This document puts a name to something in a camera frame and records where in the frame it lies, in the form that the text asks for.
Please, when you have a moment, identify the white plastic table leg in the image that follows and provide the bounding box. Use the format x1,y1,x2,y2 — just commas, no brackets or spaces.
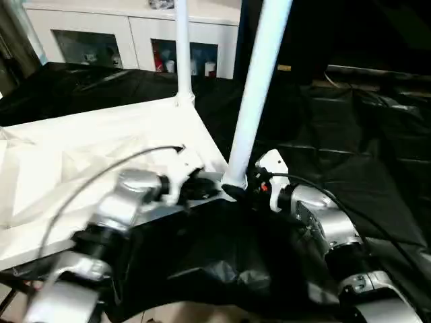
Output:
173,0,197,108
221,0,294,196

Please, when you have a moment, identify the white plastic table top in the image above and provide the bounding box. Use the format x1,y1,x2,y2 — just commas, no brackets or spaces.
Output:
0,96,233,270

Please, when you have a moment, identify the black plastic mat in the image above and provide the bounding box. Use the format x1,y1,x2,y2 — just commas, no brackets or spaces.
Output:
0,64,431,320

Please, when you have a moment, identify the silver metal bar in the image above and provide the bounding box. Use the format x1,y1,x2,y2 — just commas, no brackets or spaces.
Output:
327,65,431,83

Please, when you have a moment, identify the large black screen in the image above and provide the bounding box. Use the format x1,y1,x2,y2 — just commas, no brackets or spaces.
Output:
239,0,431,78

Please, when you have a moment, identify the white glass-door cabinet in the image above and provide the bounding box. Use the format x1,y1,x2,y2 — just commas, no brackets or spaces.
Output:
24,0,243,80

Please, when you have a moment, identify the grey curtain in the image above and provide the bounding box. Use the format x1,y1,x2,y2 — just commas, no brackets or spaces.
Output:
0,0,42,78

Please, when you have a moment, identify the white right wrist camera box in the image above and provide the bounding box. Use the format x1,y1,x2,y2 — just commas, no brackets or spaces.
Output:
255,149,290,213

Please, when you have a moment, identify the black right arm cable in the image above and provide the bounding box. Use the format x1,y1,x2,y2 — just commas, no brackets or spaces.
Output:
256,172,431,277

